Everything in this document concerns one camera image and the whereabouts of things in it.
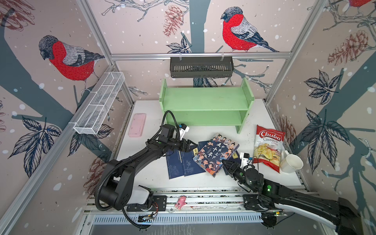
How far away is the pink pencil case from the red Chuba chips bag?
2.58ft

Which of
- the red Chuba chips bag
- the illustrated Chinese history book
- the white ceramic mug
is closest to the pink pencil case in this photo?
the illustrated Chinese history book

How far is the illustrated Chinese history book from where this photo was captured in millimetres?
787

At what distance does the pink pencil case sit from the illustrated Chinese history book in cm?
44

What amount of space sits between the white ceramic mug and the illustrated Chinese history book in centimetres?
29

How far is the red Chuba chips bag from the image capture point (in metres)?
0.86
